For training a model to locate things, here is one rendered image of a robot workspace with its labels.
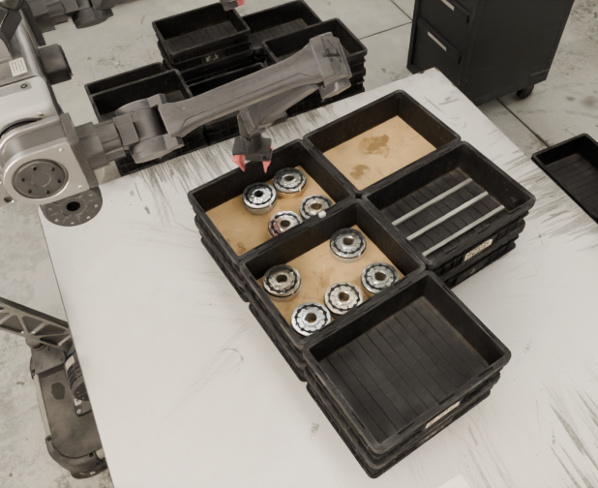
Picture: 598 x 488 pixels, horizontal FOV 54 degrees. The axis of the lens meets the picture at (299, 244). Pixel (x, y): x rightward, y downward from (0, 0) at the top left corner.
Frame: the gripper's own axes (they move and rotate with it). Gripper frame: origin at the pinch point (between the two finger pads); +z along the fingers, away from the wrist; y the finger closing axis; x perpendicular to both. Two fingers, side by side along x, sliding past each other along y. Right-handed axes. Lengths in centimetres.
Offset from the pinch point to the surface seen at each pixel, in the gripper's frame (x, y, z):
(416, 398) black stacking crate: 60, -47, 13
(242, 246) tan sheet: 17.9, 2.2, 13.8
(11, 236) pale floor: -39, 133, 99
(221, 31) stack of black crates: -138, 42, 50
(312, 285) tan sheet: 29.6, -19.0, 13.4
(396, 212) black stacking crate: 1.9, -41.7, 13.6
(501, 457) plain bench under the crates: 68, -69, 25
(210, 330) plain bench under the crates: 39.0, 9.5, 26.6
